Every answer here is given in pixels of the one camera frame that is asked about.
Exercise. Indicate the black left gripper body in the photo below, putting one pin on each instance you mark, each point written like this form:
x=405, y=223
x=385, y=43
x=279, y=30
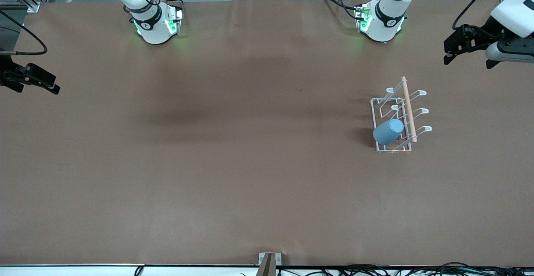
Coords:
x=485, y=34

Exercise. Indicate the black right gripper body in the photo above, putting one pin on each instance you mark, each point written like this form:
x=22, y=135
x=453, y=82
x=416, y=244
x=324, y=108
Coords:
x=6, y=67

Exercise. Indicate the blue plastic cup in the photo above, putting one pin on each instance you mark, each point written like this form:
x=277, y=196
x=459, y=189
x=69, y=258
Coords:
x=388, y=132

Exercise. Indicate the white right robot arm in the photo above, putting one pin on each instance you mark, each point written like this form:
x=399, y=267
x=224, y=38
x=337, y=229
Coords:
x=152, y=30

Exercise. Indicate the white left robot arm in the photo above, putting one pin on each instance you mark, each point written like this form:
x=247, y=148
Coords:
x=386, y=17

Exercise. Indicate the brown table cloth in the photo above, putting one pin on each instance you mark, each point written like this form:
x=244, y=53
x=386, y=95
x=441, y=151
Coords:
x=267, y=184

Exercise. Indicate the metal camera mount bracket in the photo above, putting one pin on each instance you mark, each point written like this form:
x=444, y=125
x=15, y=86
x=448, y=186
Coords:
x=269, y=263

